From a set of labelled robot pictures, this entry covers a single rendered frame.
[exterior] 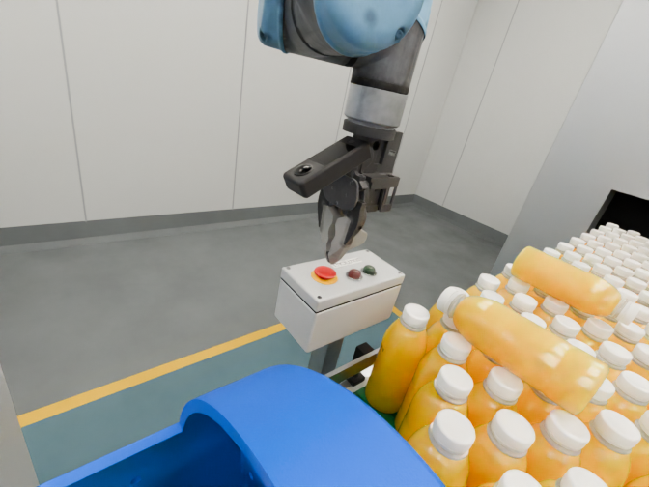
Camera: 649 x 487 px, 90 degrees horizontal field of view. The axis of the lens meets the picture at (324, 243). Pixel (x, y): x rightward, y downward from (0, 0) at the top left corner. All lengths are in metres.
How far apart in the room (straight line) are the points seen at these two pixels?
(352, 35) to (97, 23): 2.53
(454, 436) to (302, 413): 0.23
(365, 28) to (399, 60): 0.18
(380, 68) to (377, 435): 0.37
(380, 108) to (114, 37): 2.43
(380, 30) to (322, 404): 0.23
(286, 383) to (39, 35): 2.61
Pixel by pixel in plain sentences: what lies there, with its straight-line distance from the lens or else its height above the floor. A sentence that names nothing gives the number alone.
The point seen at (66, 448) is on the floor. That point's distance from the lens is 1.71.
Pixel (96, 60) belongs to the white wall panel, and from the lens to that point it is 2.74.
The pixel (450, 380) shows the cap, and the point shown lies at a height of 1.09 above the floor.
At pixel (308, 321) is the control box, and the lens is 0.50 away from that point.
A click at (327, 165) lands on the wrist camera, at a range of 0.41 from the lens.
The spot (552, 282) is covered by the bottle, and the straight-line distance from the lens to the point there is 0.74.
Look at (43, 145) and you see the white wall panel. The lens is 2.79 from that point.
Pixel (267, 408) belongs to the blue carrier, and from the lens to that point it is 0.19.
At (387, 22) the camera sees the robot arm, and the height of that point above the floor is 1.42.
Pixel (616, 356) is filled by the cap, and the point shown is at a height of 1.09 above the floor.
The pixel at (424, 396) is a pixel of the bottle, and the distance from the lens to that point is 0.46.
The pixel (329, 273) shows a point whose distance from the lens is 0.51.
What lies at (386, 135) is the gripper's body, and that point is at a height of 1.33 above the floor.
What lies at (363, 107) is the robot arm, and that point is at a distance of 0.43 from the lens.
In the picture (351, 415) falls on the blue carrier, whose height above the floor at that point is 1.23.
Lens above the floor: 1.37
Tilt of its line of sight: 25 degrees down
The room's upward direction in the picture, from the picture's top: 12 degrees clockwise
